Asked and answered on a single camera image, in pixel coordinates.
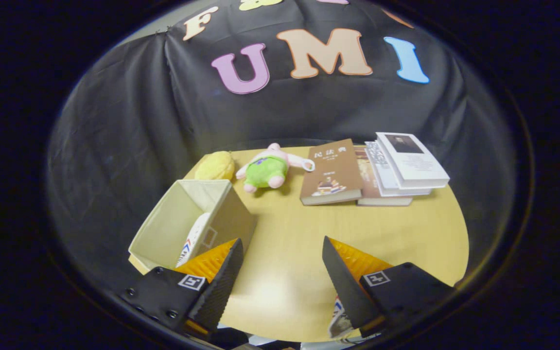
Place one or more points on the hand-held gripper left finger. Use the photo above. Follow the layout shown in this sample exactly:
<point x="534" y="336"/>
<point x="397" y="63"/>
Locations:
<point x="219" y="291"/>

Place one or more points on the white patterned book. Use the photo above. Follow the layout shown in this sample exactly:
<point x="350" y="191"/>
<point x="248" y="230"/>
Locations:
<point x="382" y="170"/>

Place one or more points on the white book with portrait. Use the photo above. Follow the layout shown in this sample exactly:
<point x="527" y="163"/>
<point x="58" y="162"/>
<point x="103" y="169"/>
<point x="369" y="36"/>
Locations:
<point x="421" y="165"/>

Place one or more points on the white canvas shoe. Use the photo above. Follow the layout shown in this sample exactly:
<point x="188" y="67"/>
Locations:
<point x="193" y="238"/>
<point x="338" y="321"/>

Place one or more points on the brown illustrated book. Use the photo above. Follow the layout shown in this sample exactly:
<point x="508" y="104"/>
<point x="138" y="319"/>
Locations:
<point x="331" y="170"/>

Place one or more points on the brown fabric storage box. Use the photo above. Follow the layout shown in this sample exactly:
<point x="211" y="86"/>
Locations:
<point x="163" y="228"/>

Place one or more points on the green and pink plush toy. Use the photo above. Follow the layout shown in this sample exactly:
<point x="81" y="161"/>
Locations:
<point x="265" y="170"/>

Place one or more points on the yellow plush ball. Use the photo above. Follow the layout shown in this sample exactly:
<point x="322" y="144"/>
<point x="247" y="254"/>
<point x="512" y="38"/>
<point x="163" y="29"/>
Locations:
<point x="214" y="165"/>

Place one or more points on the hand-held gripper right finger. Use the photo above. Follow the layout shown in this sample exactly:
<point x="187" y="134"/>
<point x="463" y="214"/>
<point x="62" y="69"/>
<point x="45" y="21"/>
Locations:
<point x="345" y="287"/>

